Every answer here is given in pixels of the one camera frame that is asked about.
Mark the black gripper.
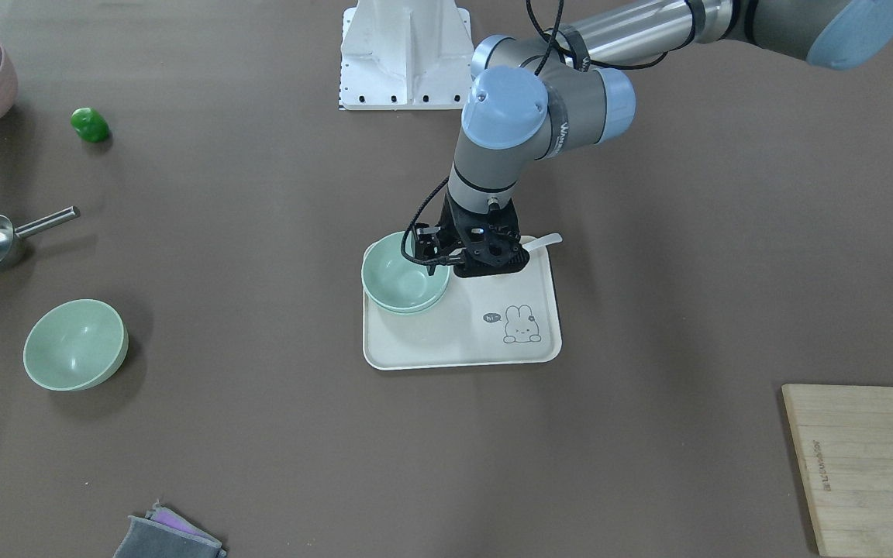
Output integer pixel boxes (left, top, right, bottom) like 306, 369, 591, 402
412, 195, 530, 278

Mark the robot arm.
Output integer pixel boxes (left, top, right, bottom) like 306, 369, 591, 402
399, 1, 893, 277

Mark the cream bunny tray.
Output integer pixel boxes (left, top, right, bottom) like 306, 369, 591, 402
361, 233, 563, 370

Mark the white ceramic spoon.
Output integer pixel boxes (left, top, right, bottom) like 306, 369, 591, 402
522, 232, 563, 252

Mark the green lime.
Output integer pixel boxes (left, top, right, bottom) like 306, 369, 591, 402
70, 107, 111, 143

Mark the folded grey cloth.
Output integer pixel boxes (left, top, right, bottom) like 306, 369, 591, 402
113, 504, 228, 557

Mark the bamboo cutting board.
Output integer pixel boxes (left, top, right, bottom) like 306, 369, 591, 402
781, 384, 893, 557

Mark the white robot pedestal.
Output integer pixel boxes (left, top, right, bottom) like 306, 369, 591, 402
338, 1, 474, 111

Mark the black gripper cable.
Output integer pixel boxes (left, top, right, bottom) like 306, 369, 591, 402
400, 0, 672, 268

